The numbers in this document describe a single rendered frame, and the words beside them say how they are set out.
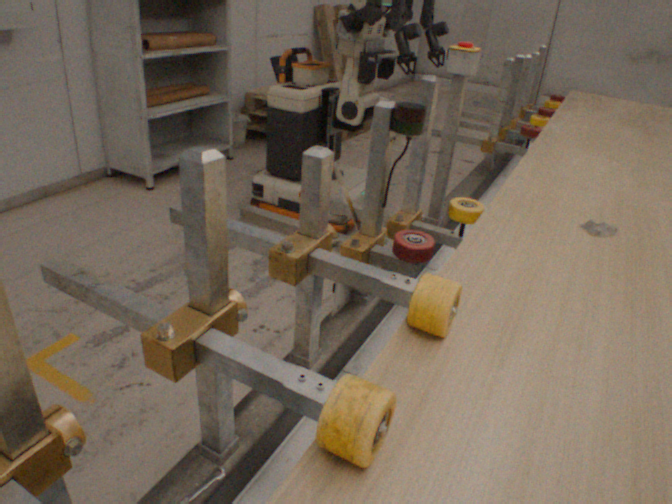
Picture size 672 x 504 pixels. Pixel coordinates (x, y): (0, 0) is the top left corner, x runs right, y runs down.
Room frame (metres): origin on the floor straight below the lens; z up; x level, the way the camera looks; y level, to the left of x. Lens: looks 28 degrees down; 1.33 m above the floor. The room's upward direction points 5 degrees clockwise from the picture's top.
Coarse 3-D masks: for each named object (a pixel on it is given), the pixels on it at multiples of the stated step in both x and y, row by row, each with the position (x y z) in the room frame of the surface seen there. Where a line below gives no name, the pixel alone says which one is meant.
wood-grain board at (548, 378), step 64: (576, 128) 2.06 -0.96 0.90; (640, 128) 2.22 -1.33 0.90; (512, 192) 1.19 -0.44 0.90; (576, 192) 1.24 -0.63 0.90; (640, 192) 1.30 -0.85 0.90; (512, 256) 0.83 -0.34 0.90; (576, 256) 0.86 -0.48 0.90; (640, 256) 0.89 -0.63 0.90; (512, 320) 0.62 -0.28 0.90; (576, 320) 0.63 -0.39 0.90; (640, 320) 0.65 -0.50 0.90; (384, 384) 0.46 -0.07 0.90; (448, 384) 0.47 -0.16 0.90; (512, 384) 0.47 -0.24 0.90; (576, 384) 0.48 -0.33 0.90; (640, 384) 0.49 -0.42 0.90; (320, 448) 0.35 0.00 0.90; (384, 448) 0.36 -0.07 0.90; (448, 448) 0.36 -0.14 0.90; (512, 448) 0.37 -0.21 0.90; (576, 448) 0.38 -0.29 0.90; (640, 448) 0.38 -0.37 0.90
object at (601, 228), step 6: (588, 222) 1.00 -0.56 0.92; (594, 222) 1.00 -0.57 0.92; (600, 222) 1.02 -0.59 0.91; (582, 228) 1.00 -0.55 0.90; (588, 228) 0.99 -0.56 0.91; (594, 228) 0.99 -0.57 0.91; (600, 228) 0.99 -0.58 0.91; (606, 228) 0.99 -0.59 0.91; (612, 228) 1.00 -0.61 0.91; (594, 234) 0.97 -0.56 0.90; (600, 234) 0.96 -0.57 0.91; (606, 234) 0.97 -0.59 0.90; (612, 234) 0.98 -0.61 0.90
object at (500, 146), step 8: (440, 136) 2.11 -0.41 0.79; (464, 136) 2.07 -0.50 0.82; (472, 136) 2.06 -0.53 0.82; (472, 144) 2.05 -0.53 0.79; (480, 144) 2.03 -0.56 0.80; (496, 144) 2.00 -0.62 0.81; (504, 144) 1.99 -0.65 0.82; (512, 144) 2.00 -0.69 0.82; (512, 152) 1.97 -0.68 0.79; (520, 152) 1.96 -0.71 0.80
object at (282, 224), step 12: (240, 216) 1.03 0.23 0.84; (252, 216) 1.01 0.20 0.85; (264, 216) 1.00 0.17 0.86; (276, 216) 1.00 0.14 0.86; (276, 228) 0.98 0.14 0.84; (288, 228) 0.97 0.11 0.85; (372, 252) 0.88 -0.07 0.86; (384, 252) 0.88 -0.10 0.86; (384, 264) 0.87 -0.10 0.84; (396, 264) 0.85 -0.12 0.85; (408, 264) 0.84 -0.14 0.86; (420, 264) 0.85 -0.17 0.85; (408, 276) 0.85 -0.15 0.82
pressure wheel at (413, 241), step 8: (400, 232) 0.88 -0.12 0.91; (408, 232) 0.88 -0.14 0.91; (416, 232) 0.89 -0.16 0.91; (400, 240) 0.84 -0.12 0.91; (408, 240) 0.85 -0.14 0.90; (416, 240) 0.85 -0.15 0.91; (424, 240) 0.86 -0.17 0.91; (432, 240) 0.86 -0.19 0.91; (392, 248) 0.86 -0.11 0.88; (400, 248) 0.83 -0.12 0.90; (408, 248) 0.82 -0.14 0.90; (416, 248) 0.82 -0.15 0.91; (424, 248) 0.82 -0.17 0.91; (432, 248) 0.84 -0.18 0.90; (400, 256) 0.83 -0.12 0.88; (408, 256) 0.82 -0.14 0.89; (416, 256) 0.82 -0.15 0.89; (424, 256) 0.82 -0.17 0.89
